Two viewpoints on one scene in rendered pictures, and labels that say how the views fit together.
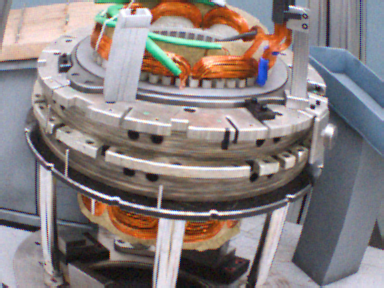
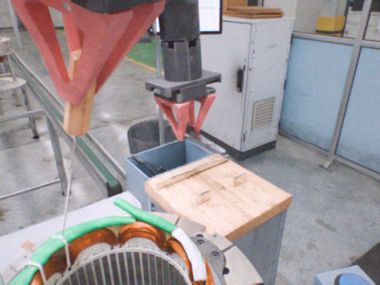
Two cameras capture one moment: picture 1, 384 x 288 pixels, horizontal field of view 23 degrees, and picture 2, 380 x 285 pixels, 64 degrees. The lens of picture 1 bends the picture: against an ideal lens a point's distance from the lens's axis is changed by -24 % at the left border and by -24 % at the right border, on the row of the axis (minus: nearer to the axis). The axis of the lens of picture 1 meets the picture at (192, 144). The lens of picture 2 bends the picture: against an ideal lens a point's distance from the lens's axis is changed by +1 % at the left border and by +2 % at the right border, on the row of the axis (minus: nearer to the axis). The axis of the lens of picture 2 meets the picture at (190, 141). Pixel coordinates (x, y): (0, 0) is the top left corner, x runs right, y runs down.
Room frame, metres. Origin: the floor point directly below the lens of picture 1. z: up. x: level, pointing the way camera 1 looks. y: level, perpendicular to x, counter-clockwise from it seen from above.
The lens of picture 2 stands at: (1.02, -0.19, 1.39)
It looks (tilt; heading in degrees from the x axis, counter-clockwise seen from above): 26 degrees down; 65
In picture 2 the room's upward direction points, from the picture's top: straight up
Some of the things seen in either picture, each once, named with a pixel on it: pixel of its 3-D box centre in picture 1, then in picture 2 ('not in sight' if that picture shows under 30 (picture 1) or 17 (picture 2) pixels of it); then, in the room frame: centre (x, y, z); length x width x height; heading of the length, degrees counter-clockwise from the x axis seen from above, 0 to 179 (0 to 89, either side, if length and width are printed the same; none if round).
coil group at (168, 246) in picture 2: (174, 14); (181, 258); (1.12, 0.04, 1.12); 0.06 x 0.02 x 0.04; 106
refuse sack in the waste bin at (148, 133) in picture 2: not in sight; (156, 152); (1.58, 1.59, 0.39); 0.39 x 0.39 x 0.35
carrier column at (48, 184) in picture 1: (48, 211); not in sight; (1.02, 0.15, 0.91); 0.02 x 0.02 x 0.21
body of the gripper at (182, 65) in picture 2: not in sight; (182, 64); (1.20, 0.23, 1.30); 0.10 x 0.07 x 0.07; 13
